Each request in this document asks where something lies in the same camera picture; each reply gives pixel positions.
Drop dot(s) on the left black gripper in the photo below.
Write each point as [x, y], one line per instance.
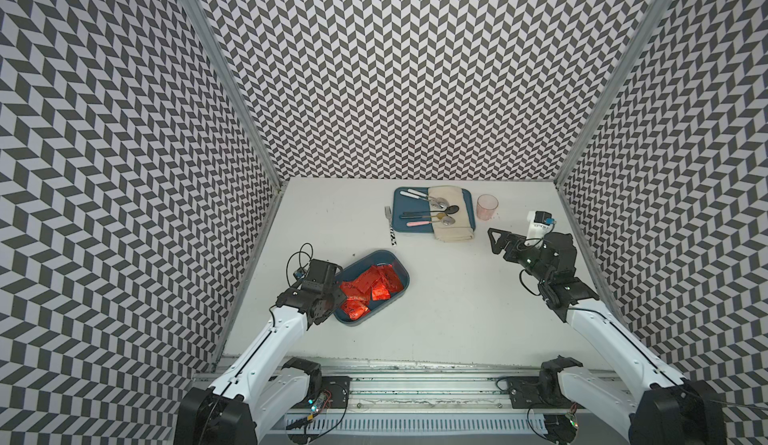
[337, 301]

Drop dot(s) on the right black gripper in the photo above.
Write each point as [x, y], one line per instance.
[515, 242]

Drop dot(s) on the red tea bag three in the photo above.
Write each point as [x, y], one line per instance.
[355, 309]

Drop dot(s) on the teal plastic storage box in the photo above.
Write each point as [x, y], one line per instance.
[350, 273]

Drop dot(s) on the red tea bag two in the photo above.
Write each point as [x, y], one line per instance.
[390, 278]

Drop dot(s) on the red tea bag five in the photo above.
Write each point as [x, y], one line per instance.
[351, 292]

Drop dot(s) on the red tea bag one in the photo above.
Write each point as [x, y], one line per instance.
[367, 279]

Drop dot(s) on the red tea bag four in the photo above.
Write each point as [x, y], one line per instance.
[380, 292]

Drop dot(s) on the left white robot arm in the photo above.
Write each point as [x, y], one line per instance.
[260, 387]

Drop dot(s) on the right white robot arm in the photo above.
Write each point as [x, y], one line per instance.
[656, 404]

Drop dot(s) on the beige folded cloth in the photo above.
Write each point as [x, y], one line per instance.
[459, 226]

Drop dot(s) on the pink translucent cup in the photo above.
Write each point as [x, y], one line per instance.
[486, 206]

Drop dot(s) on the teal cutlery tray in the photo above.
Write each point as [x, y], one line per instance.
[406, 207]

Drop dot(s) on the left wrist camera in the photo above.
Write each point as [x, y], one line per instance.
[320, 276]

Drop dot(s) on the pink handle spoon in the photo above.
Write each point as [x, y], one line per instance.
[429, 222]

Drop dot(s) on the dark green handle spoon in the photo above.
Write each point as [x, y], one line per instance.
[451, 209]

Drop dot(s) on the white handle spoon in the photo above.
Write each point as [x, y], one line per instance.
[436, 202]

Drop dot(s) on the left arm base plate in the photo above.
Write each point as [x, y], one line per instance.
[332, 394]

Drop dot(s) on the cow pattern handle fork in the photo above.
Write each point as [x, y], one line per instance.
[389, 217]

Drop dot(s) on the aluminium front rail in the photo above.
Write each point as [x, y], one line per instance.
[413, 399]

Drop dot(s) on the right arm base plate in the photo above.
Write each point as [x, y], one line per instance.
[530, 391]

